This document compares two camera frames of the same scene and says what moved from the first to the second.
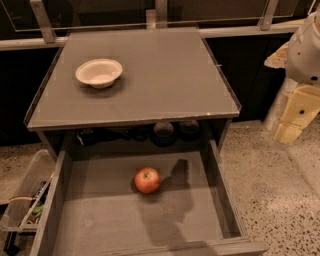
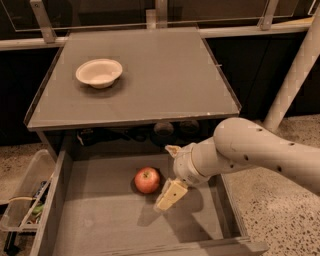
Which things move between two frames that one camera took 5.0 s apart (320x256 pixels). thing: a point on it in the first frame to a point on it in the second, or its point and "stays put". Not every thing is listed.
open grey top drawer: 163,199 stays put
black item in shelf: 87,137 stays put
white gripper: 304,60 to 183,165
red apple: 147,180 stays put
